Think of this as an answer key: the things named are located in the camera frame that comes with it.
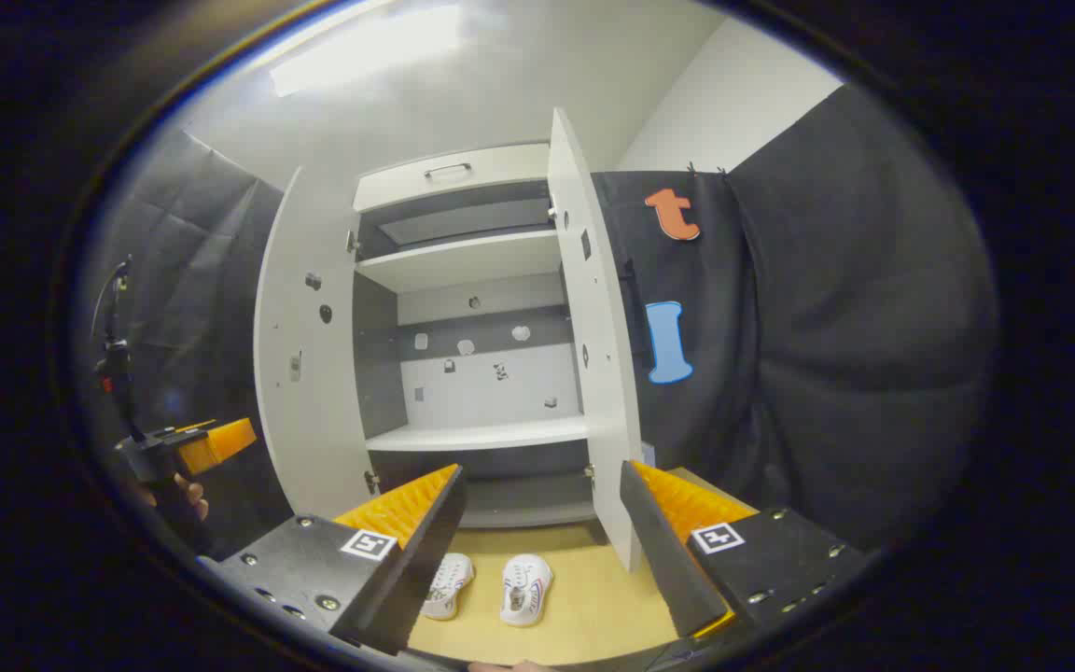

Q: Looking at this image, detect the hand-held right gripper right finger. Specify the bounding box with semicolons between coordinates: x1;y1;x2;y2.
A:
619;460;870;640

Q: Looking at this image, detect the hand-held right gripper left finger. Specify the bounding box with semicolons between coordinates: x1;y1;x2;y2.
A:
211;464;467;656

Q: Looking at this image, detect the white striped shoe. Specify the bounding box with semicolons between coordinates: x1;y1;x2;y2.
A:
500;553;554;626
421;553;476;621

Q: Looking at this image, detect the white shoe cabinet door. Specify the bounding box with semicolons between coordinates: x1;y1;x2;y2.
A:
547;107;646;572
253;168;380;522

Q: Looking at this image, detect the white shoe cabinet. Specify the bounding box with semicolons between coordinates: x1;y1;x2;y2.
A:
253;107;646;572

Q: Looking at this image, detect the white cabinet shelf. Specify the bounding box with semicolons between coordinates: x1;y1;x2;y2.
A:
365;415;590;454
356;229;565;295

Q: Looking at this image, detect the white cabinet drawer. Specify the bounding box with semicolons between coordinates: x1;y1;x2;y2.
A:
354;142;552;214

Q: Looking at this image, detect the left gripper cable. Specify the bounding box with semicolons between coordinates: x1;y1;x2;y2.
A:
91;257;134;342

